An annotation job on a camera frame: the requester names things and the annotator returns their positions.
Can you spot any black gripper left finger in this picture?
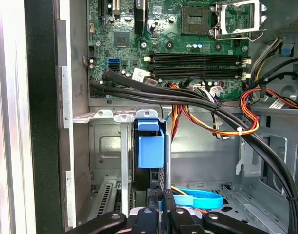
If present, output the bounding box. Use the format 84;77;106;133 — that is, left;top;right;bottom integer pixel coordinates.
71;189;162;234

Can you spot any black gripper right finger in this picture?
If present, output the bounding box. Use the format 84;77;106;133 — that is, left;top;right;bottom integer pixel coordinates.
163;190;274;234

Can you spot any blue data wire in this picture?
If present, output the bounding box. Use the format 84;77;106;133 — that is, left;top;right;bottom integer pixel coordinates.
173;187;224;210

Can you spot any hard disk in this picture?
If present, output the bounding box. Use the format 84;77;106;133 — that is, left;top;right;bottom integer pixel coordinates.
132;118;166;208

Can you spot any metal disk bay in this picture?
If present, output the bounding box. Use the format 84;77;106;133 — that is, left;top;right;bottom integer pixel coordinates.
72;108;173;234

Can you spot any black PC case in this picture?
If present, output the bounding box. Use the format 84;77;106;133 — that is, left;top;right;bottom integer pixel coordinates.
23;0;298;234

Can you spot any black RAM slot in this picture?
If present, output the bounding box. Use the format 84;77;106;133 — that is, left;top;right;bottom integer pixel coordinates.
149;63;251;80
143;50;251;66

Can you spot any green motherboard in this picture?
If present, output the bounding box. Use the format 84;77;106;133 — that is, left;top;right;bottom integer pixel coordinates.
87;0;252;102

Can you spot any black graphics card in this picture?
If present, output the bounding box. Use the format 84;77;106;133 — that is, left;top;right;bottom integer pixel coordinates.
133;0;150;37

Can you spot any CPU socket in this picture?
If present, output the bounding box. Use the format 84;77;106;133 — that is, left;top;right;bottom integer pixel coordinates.
181;4;211;37

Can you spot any black expansion slot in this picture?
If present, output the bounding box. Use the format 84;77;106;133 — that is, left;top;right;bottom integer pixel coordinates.
99;0;106;21

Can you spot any metal socket cover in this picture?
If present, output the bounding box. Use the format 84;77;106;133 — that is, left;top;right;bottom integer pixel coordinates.
213;0;261;39

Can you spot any socket locking lever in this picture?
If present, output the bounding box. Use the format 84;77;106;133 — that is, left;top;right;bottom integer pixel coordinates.
212;1;268;41

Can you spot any grey power supply unit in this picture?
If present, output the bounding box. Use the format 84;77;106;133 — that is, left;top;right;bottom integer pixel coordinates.
251;0;298;43

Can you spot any orange yellow red wire bundle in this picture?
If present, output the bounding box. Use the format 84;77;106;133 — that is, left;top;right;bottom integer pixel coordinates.
169;84;298;142

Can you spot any black cable bundle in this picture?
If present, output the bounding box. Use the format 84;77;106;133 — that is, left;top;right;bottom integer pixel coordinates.
89;69;298;234

